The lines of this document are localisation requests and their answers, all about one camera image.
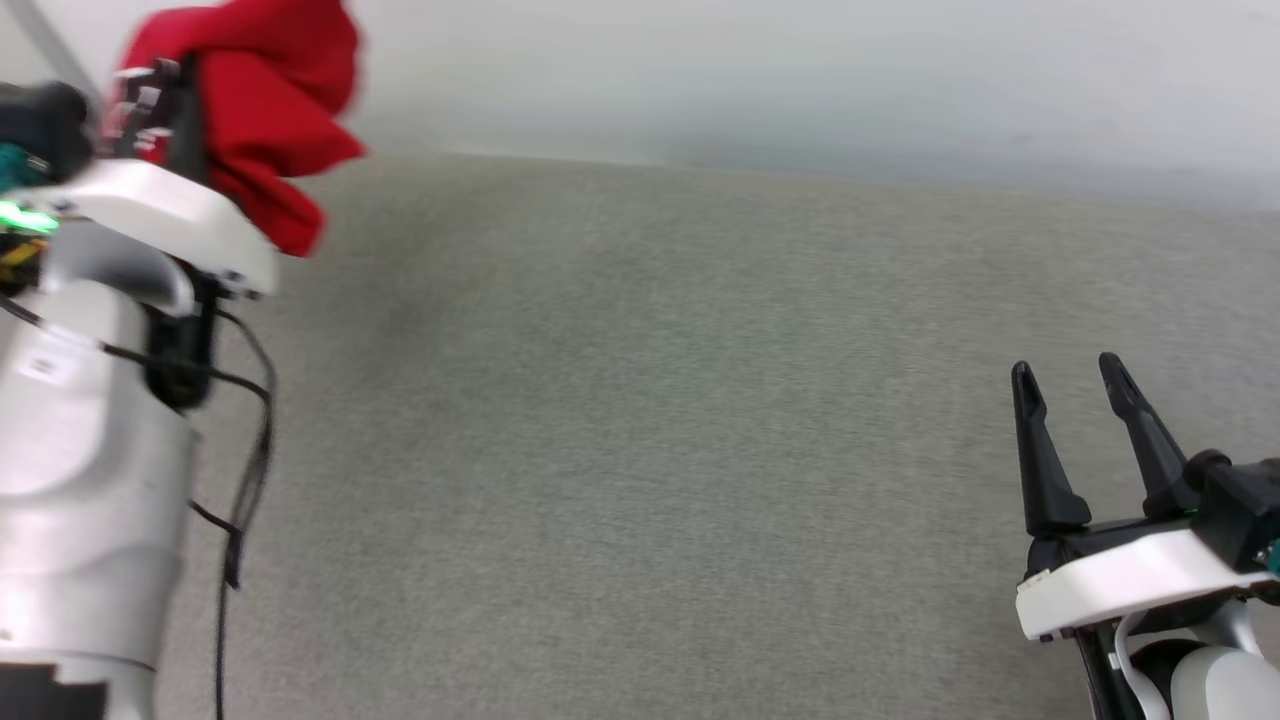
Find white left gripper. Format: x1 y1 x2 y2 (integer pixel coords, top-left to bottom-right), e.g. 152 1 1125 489
18 52 282 301

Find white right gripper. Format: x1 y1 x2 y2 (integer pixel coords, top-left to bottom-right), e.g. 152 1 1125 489
1010 351 1280 644

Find red white basketball jersey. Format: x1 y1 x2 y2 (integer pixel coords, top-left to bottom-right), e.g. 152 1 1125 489
118 0 367 258

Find grey metal door frame strip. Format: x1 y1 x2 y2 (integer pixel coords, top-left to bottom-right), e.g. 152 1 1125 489
14 0 106 106

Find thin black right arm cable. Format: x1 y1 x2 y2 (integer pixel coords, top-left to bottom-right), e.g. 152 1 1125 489
1073 628 1123 720

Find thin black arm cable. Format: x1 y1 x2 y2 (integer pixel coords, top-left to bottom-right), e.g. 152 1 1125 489
1073 628 1123 720
0 295 278 720

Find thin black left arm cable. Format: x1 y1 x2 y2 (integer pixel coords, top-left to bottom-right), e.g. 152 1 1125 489
0 295 278 720

